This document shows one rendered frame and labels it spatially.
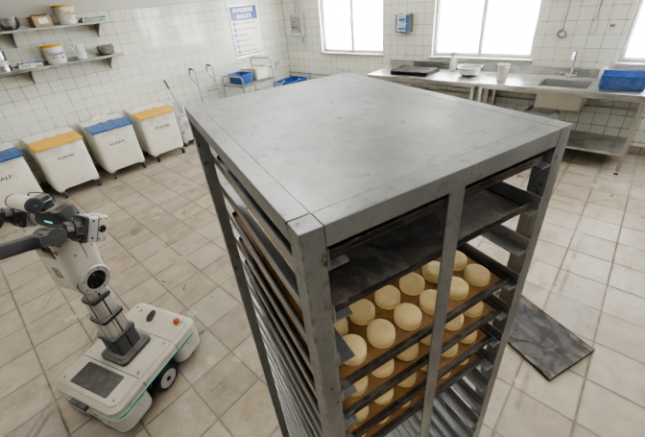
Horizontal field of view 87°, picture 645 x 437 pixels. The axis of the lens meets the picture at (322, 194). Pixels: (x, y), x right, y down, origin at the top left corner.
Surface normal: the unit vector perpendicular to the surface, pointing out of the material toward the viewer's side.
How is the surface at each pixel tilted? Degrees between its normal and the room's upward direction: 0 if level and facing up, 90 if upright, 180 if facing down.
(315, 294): 90
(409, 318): 0
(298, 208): 0
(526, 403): 0
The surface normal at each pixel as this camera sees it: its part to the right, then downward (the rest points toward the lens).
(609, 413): -0.09, -0.86
